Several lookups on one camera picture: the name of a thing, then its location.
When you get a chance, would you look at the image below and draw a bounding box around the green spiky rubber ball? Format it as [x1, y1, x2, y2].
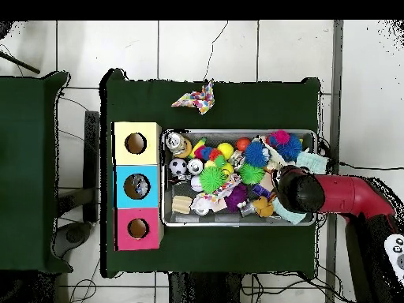
[238, 163, 266, 186]
[199, 166, 228, 194]

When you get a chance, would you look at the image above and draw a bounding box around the grey stand base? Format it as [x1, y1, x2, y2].
[53, 220, 95, 259]

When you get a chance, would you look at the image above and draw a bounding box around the black and white soccer ball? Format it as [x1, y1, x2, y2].
[169, 157, 189, 178]

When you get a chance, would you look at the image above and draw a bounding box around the tan plush animal toy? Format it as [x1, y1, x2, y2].
[252, 195, 276, 219]

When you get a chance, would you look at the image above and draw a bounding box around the small open silver can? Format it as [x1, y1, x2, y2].
[188, 158, 205, 176]

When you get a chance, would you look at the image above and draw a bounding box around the colourful patterned cloth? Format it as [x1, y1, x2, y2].
[170, 78, 216, 116]

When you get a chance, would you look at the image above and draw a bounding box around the wooden box with three holes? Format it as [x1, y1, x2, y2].
[112, 121, 164, 252]

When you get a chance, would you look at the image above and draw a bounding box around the whitish foil wrapper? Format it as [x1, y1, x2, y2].
[192, 173, 242, 217]

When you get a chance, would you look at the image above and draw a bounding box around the blue spiky rubber ball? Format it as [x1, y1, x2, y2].
[279, 135, 304, 163]
[244, 140, 271, 168]

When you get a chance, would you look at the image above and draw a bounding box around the shallow clear mesh bin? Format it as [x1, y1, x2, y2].
[160, 129, 317, 227]

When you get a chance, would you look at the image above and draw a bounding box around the mint green knitted cloth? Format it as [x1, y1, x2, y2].
[272, 150, 329, 226]

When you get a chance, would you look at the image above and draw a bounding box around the flat wooden block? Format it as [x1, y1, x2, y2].
[171, 195, 193, 215]

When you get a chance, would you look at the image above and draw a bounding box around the plain yellow ball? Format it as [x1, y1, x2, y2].
[217, 141, 235, 160]

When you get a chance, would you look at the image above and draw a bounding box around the black panel stand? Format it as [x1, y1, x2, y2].
[84, 110, 101, 223]

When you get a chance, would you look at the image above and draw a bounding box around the black cable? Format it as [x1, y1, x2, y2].
[337, 160, 404, 171]

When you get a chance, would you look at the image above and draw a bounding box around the orange ball with cream dots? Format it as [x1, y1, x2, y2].
[175, 140, 193, 159]

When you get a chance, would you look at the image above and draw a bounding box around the crushed silver drink can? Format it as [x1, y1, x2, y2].
[164, 132, 186, 153]

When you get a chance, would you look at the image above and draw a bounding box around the dark green table cloth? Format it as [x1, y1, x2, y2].
[0, 69, 72, 274]
[100, 68, 322, 279]

